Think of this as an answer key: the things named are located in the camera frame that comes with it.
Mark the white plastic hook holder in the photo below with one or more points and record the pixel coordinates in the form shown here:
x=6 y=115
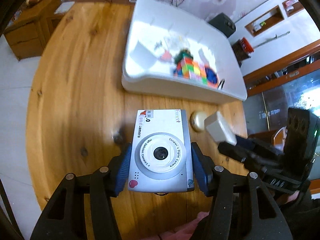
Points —
x=207 y=57

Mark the pink liquid clear bottle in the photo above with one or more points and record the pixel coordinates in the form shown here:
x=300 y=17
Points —
x=166 y=57

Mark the clear square plastic cup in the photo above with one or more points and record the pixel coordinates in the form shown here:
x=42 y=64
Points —
x=174 y=42

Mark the black air fryer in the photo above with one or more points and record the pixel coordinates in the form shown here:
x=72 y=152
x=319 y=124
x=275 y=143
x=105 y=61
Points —
x=224 y=24

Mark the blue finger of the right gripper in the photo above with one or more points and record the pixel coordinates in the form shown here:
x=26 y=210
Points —
x=259 y=147
x=250 y=160

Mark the white toy digital camera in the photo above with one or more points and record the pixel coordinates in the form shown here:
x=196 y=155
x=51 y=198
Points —
x=161 y=160

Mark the wooden dining table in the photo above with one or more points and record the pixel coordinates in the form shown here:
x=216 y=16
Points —
x=77 y=106

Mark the large white plastic bin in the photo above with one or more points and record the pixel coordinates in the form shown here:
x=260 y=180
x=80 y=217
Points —
x=172 y=53

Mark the beige angular plastic box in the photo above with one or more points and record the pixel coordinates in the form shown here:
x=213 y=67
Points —
x=219 y=129

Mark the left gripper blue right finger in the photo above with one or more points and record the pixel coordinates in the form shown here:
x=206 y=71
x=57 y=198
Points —
x=203 y=167

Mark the multicolour Rubik's cube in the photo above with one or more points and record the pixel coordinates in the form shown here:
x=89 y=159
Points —
x=191 y=70

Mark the orange round tape measure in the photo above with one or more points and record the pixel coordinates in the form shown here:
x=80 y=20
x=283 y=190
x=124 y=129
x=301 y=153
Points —
x=212 y=78

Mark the gold round compact case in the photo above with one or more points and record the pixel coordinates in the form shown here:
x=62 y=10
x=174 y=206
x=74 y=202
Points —
x=197 y=119

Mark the person's right hand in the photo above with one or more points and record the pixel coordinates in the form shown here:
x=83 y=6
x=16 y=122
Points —
x=296 y=197

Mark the dark tall cylinder red lid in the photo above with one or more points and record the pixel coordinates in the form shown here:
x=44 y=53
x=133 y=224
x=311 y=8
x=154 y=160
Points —
x=242 y=50

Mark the sword on wall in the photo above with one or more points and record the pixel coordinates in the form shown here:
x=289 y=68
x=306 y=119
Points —
x=271 y=39

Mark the wooden side cabinet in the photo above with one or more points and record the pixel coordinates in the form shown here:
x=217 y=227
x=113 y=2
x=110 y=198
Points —
x=29 y=34

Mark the white cube power adapter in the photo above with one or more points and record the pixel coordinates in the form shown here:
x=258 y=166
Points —
x=143 y=57

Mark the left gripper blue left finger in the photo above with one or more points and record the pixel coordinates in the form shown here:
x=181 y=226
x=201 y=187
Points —
x=122 y=169

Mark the green bottle with gold cap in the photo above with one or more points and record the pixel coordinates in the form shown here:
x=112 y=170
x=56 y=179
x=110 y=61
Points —
x=185 y=52

